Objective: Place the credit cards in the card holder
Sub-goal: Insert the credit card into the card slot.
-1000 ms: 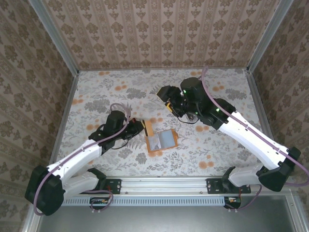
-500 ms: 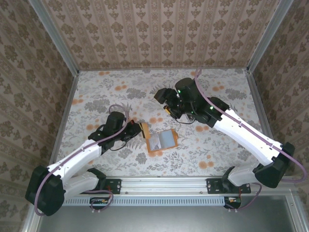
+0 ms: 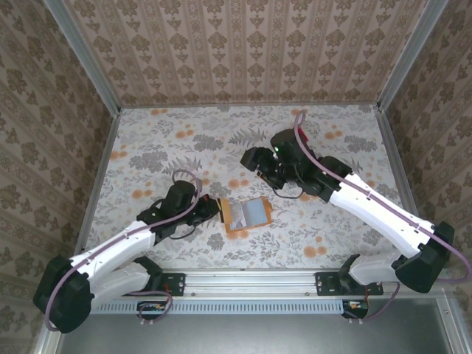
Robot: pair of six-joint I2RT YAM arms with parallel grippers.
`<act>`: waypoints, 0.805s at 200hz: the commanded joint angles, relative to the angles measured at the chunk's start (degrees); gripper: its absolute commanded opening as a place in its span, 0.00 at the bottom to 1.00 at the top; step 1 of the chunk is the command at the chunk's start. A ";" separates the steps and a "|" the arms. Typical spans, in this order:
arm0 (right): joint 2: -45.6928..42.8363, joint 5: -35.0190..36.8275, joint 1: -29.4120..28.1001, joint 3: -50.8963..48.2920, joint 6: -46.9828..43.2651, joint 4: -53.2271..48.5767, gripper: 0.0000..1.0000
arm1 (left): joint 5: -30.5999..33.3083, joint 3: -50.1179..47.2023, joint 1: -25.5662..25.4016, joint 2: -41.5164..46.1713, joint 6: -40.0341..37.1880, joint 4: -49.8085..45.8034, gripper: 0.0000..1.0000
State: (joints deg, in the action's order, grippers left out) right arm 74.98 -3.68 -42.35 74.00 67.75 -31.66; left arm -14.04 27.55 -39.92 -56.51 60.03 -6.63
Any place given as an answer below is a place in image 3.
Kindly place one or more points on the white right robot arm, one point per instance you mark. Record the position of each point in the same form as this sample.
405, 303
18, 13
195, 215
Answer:
376, 214

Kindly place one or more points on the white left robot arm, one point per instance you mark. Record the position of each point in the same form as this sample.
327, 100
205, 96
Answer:
114, 245

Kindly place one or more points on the red card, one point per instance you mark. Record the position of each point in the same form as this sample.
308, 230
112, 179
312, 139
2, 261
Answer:
303, 135

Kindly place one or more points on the floral patterned tablecloth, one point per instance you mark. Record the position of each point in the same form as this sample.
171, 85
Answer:
184, 125

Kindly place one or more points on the black base connector box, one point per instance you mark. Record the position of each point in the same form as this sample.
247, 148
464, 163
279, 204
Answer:
355, 309
151, 309

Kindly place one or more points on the grey metal panel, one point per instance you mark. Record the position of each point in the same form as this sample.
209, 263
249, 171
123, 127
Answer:
250, 335

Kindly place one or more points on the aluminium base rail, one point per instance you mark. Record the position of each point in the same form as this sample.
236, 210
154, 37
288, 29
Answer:
250, 282

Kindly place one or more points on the aluminium side rail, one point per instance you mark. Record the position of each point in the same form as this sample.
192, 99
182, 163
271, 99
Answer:
396, 162
96, 188

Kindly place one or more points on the aluminium corner post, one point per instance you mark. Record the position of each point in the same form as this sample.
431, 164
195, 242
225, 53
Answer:
83, 55
409, 51

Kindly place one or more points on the aluminium frame bar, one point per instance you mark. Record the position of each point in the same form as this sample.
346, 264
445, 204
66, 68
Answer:
46, 344
451, 324

